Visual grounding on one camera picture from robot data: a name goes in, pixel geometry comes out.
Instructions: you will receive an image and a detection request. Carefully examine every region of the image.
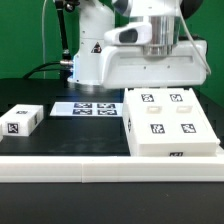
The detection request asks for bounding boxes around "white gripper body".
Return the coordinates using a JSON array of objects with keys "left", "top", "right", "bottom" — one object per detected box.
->
[{"left": 99, "top": 41, "right": 206, "bottom": 89}]

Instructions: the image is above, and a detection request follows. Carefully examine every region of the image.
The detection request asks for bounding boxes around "white L-shaped fence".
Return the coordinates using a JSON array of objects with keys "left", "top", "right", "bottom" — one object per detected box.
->
[{"left": 0, "top": 148, "right": 224, "bottom": 183}]

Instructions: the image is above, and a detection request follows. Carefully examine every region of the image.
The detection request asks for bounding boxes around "white cabinet top block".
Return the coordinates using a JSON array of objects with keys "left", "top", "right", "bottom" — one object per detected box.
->
[{"left": 0, "top": 104, "right": 44, "bottom": 137}]

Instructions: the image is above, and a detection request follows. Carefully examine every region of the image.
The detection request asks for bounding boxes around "black cable bundle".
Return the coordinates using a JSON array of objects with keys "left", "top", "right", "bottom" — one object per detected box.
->
[{"left": 22, "top": 60, "right": 74, "bottom": 80}]

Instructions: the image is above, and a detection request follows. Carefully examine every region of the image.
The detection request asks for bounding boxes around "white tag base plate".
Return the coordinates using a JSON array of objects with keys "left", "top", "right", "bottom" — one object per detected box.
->
[{"left": 50, "top": 102, "right": 123, "bottom": 117}]

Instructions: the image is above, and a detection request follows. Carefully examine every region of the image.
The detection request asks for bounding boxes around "grey thin cable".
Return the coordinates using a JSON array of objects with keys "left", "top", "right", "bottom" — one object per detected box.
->
[{"left": 41, "top": 0, "right": 48, "bottom": 80}]

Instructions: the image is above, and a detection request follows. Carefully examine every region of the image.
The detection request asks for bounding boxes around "black camera pole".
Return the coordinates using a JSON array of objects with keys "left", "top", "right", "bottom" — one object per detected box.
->
[{"left": 53, "top": 0, "right": 80, "bottom": 60}]

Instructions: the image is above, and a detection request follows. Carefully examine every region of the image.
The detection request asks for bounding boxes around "white cabinet body box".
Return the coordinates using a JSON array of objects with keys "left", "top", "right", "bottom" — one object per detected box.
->
[{"left": 123, "top": 104, "right": 220, "bottom": 157}]

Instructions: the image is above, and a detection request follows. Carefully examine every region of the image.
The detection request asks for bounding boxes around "white cabinet door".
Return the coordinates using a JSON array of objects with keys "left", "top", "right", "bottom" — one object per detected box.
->
[
  {"left": 122, "top": 89, "right": 168, "bottom": 151},
  {"left": 164, "top": 88, "right": 220, "bottom": 148}
]

